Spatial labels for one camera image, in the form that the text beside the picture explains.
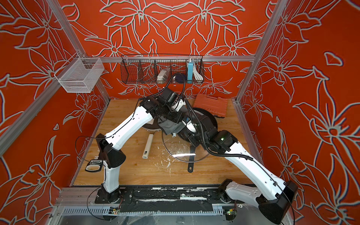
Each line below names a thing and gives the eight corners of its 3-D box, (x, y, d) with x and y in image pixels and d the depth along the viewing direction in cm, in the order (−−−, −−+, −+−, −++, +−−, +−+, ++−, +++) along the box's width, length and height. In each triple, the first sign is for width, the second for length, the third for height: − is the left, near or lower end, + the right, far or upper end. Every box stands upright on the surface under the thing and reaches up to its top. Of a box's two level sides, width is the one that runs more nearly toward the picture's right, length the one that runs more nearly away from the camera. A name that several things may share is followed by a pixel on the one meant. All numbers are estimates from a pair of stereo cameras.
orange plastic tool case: (191, 112, 113) (192, 106, 108) (196, 97, 125) (197, 91, 120) (224, 120, 108) (226, 114, 103) (226, 103, 119) (228, 98, 114)
